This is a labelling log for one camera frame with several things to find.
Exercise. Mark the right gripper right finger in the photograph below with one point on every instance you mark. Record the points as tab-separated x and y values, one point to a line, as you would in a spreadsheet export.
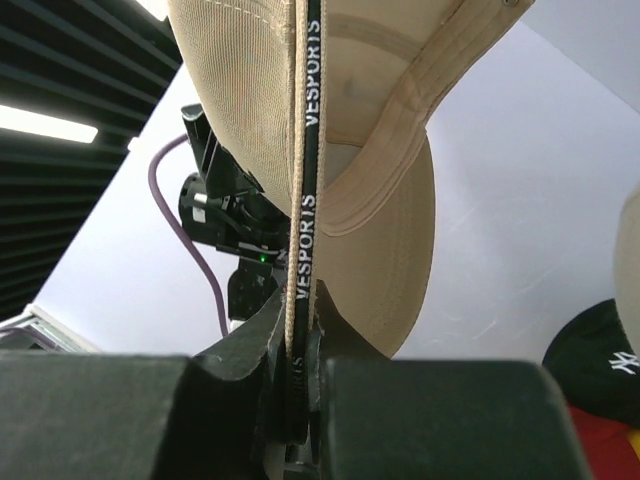
378	418

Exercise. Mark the black cap white NY logo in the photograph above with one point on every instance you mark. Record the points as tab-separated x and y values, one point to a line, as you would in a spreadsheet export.
596	368

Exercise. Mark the beige cap black R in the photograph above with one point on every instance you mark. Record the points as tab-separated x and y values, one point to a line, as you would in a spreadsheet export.
325	104

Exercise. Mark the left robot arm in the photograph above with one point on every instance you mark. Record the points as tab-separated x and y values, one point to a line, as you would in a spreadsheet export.
222	206

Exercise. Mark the cream mannequin head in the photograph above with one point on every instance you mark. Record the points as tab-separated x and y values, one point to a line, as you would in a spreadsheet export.
626	269

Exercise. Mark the ceiling light panel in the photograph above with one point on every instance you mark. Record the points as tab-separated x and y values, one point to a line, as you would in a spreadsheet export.
29	122

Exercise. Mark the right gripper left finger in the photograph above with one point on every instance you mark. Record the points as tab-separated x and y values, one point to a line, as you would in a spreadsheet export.
216	415

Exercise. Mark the red cap white logo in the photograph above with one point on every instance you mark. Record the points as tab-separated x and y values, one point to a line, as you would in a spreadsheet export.
611	447

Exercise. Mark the aluminium front rail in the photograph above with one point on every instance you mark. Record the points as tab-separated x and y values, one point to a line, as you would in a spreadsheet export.
35	328

